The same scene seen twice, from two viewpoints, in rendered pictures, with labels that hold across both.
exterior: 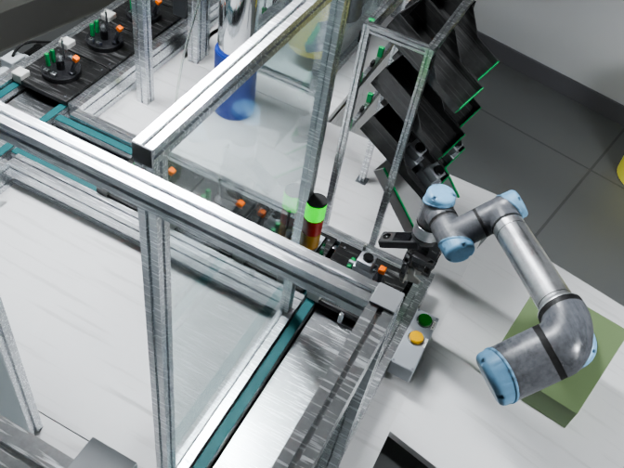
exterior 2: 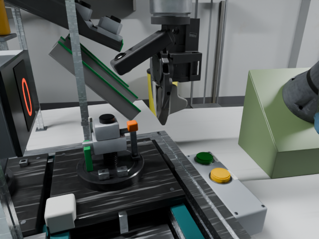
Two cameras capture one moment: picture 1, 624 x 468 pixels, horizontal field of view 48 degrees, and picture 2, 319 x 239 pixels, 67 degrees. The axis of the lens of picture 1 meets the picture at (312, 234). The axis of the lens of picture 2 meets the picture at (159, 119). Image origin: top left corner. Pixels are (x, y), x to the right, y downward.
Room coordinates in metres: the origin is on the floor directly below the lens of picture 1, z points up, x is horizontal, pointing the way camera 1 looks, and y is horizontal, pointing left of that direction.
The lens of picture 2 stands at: (0.91, 0.01, 1.28)
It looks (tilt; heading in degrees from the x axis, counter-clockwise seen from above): 23 degrees down; 323
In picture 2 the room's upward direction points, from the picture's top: straight up
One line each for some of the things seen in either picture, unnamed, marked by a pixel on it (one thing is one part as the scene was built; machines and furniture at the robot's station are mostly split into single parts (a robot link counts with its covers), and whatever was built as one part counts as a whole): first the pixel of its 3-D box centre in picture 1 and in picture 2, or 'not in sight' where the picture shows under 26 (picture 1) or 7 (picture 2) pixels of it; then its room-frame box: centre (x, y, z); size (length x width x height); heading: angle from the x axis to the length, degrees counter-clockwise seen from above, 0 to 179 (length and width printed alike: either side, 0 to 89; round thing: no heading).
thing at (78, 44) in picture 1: (103, 32); not in sight; (2.24, 0.93, 1.01); 0.24 x 0.24 x 0.13; 71
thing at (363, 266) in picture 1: (363, 263); (103, 133); (1.32, -0.16, 1.06); 0.08 x 0.04 x 0.07; 71
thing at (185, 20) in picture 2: (422, 250); (173, 50); (1.27, -0.30, 1.21); 0.09 x 0.08 x 0.12; 71
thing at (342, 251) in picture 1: (359, 285); (112, 173); (1.32, -0.17, 0.96); 0.24 x 0.24 x 0.02; 71
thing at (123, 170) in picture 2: not in sight; (122, 171); (1.26, -0.17, 1.00); 0.02 x 0.01 x 0.02; 71
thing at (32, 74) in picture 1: (59, 62); not in sight; (2.01, 1.01, 1.01); 0.24 x 0.24 x 0.13; 71
